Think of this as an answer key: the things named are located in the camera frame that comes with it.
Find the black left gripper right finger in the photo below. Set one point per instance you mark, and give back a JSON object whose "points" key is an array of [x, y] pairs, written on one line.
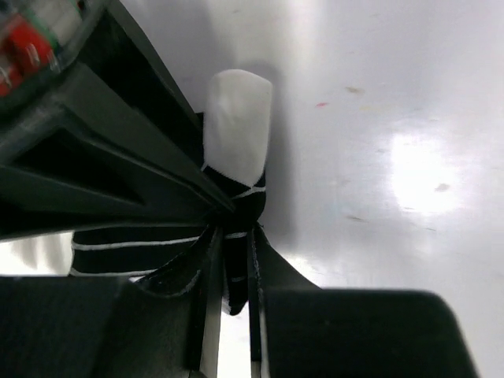
{"points": [[300, 330]]}

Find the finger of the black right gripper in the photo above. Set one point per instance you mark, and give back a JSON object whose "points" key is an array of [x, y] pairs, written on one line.
{"points": [[94, 130]]}

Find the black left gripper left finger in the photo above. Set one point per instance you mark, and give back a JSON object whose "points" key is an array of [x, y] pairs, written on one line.
{"points": [[165, 325]]}

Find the black pinstriped sock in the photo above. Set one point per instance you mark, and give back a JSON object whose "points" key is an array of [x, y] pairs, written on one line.
{"points": [[235, 142]]}

